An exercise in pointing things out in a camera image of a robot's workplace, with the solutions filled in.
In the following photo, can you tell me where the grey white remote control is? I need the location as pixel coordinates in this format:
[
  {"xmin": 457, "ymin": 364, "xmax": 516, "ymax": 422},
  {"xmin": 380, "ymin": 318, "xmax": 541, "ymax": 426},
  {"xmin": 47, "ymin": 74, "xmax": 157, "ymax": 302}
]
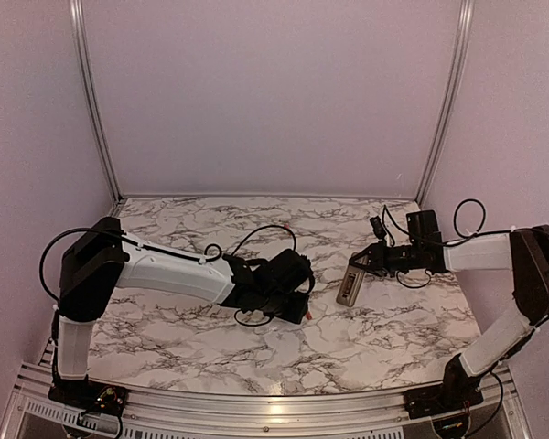
[{"xmin": 336, "ymin": 265, "xmax": 365, "ymax": 307}]

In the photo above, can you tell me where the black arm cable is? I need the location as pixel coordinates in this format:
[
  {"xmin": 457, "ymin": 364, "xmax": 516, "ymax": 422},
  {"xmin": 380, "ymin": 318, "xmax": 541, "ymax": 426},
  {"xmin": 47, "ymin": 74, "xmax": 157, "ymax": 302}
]
[
  {"xmin": 38, "ymin": 223, "xmax": 317, "ymax": 328},
  {"xmin": 381, "ymin": 197, "xmax": 522, "ymax": 289}
]

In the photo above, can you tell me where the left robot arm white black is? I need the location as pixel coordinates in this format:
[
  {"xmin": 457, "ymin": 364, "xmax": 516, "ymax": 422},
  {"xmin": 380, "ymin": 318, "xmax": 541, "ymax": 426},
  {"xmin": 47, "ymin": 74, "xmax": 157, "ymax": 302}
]
[{"xmin": 53, "ymin": 217, "xmax": 315, "ymax": 407}]

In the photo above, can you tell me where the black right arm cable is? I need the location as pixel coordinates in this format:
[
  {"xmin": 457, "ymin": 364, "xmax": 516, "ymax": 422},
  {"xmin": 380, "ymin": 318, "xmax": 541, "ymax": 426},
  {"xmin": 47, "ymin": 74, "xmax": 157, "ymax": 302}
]
[{"xmin": 381, "ymin": 197, "xmax": 522, "ymax": 289}]

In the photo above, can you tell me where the left aluminium frame post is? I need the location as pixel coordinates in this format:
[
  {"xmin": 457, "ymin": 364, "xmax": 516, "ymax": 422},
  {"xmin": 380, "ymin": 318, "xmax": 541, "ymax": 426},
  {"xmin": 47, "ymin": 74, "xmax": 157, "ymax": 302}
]
[{"xmin": 69, "ymin": 0, "xmax": 123, "ymax": 205}]

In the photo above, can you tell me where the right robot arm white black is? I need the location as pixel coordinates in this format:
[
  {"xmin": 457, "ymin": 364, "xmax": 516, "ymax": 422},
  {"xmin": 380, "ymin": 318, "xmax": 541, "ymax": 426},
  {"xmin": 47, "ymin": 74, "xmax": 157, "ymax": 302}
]
[{"xmin": 346, "ymin": 210, "xmax": 549, "ymax": 410}]

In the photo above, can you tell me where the front aluminium rail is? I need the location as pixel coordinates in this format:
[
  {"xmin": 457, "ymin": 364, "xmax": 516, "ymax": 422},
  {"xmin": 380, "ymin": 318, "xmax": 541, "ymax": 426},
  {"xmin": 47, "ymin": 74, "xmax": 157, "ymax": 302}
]
[{"xmin": 0, "ymin": 363, "xmax": 532, "ymax": 438}]

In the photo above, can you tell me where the aluminium frame post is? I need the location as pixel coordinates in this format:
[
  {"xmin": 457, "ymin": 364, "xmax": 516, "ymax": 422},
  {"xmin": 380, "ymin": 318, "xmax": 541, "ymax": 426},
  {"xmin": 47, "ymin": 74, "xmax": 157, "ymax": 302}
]
[
  {"xmin": 69, "ymin": 0, "xmax": 123, "ymax": 205},
  {"xmin": 415, "ymin": 0, "xmax": 475, "ymax": 206}
]

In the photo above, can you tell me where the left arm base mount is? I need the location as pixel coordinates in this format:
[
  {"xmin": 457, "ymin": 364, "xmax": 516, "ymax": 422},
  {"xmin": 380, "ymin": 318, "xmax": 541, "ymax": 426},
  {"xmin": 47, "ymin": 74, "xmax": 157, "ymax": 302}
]
[{"xmin": 48, "ymin": 378, "xmax": 128, "ymax": 416}]

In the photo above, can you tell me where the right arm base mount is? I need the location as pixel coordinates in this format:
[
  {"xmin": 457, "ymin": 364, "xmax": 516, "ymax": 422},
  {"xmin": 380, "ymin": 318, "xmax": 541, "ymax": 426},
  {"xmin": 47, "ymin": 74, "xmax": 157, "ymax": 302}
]
[{"xmin": 404, "ymin": 361, "xmax": 484, "ymax": 419}]

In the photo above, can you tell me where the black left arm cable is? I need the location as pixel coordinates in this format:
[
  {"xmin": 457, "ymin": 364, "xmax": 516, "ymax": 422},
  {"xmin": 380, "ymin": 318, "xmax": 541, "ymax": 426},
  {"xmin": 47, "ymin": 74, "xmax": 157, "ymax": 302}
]
[{"xmin": 38, "ymin": 223, "xmax": 317, "ymax": 328}]

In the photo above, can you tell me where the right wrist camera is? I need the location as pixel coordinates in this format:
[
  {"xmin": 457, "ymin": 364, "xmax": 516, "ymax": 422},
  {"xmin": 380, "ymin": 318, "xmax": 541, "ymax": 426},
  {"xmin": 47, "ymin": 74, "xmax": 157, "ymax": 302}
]
[{"xmin": 370, "ymin": 216, "xmax": 387, "ymax": 241}]

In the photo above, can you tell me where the right aluminium frame post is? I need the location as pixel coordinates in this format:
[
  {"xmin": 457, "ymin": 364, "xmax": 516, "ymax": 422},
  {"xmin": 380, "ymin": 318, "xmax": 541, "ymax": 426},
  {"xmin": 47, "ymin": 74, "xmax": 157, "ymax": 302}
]
[{"xmin": 415, "ymin": 0, "xmax": 475, "ymax": 206}]

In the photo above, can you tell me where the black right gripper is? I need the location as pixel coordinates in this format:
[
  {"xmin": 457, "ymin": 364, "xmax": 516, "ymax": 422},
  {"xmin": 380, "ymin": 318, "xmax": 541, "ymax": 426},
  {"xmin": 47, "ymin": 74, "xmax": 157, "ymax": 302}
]
[{"xmin": 350, "ymin": 240, "xmax": 424, "ymax": 277}]

